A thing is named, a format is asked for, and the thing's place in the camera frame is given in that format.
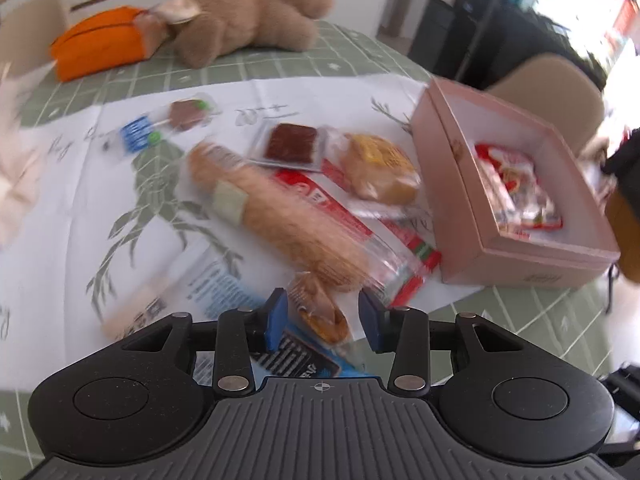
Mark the orange tissue pouch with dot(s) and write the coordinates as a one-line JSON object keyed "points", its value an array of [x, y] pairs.
{"points": [[109, 39]]}

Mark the brown teddy bear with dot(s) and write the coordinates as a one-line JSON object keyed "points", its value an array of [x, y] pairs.
{"points": [[205, 30]]}

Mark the small orange candy packet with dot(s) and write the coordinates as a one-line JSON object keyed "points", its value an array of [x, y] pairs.
{"points": [[313, 304]]}

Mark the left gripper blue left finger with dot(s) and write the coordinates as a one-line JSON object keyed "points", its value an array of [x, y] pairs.
{"points": [[276, 310]]}

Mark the beige chair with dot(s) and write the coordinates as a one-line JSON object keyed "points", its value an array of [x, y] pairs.
{"points": [[27, 33], [557, 91]]}

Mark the round bun in wrapper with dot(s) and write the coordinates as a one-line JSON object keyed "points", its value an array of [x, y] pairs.
{"points": [[378, 171]]}

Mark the red white flat packet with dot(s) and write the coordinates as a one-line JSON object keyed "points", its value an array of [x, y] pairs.
{"points": [[402, 260]]}

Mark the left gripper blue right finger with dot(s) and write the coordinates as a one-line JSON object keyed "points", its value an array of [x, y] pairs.
{"points": [[371, 315]]}

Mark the red white snack pouch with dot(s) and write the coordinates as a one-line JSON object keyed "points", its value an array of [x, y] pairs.
{"points": [[511, 185]]}

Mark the blue lollipop packet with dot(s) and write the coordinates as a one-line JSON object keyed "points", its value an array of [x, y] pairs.
{"points": [[134, 137]]}

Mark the long corn stick bag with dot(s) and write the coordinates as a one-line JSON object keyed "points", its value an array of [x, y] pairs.
{"points": [[245, 195]]}

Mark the dark red jelly packet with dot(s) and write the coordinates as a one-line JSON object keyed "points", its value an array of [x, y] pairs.
{"points": [[289, 146]]}

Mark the green checked tablecloth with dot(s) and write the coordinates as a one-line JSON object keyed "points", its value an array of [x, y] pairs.
{"points": [[107, 226]]}

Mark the cartoon print paper bag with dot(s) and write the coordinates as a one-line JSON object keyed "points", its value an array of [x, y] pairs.
{"points": [[21, 162]]}

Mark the black cabinet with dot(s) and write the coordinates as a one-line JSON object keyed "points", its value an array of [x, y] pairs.
{"points": [[478, 42]]}

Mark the brown chocolate lollipop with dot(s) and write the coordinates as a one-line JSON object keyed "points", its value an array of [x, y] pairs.
{"points": [[184, 115]]}

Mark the pink cardboard box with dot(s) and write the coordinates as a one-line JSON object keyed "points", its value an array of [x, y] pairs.
{"points": [[449, 120]]}

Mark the blue white biscuit bag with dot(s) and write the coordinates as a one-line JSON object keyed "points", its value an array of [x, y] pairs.
{"points": [[198, 282]]}

